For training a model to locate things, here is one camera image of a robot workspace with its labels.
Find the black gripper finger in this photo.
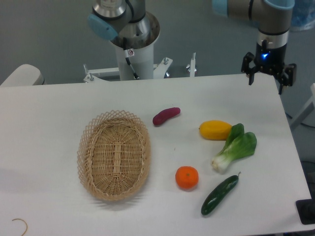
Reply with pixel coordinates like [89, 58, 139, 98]
[241, 52, 256, 86]
[278, 63, 296, 95]

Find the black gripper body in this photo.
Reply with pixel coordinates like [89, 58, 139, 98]
[254, 44, 287, 75]

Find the dark green cucumber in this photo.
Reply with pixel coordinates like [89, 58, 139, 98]
[200, 172, 240, 216]

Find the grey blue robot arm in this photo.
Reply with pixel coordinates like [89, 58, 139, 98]
[87, 0, 296, 89]

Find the blue plastic bag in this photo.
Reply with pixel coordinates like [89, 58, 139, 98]
[290, 0, 315, 31]

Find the yellow mango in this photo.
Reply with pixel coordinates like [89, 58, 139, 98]
[199, 120, 232, 141]

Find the green bok choy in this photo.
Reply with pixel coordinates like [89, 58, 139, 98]
[211, 123, 257, 173]

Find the purple sweet potato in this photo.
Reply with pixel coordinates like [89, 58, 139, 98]
[152, 107, 181, 126]

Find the orange tangerine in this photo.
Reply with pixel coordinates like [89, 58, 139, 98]
[175, 166, 199, 190]

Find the black device at table edge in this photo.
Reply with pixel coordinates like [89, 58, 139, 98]
[296, 199, 315, 225]

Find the woven wicker basket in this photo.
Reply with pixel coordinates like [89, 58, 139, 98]
[77, 110, 151, 202]

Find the white chair back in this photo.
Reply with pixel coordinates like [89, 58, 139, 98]
[1, 64, 46, 88]

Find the tan rubber band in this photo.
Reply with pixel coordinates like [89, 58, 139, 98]
[11, 218, 29, 235]

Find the white frame at right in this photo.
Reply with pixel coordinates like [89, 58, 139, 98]
[289, 83, 315, 129]

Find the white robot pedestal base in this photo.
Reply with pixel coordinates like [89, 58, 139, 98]
[82, 12, 199, 84]

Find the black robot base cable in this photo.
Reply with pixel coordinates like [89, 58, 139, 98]
[122, 37, 140, 80]

